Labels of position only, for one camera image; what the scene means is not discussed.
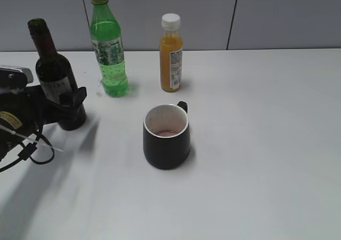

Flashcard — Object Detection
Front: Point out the white zip tie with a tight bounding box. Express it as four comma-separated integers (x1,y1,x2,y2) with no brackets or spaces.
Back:
1,125,64,152

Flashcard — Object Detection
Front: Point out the dark red wine bottle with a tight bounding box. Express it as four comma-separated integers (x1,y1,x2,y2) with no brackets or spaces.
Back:
28,18,84,131

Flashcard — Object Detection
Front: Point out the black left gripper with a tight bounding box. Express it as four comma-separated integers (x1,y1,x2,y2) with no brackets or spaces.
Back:
1,85,87,159

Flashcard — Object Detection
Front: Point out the orange juice bottle white cap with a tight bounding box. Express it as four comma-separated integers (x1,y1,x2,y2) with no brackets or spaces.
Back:
159,13,183,92

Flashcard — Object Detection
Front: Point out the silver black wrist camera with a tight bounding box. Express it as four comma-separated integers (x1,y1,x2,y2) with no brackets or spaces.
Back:
1,65,34,94

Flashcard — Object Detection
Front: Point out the black mug white interior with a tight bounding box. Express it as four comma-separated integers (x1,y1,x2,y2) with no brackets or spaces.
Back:
143,101,191,170

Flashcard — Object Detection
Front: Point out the green plastic soda bottle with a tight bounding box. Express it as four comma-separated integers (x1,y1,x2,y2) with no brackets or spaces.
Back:
90,0,129,97

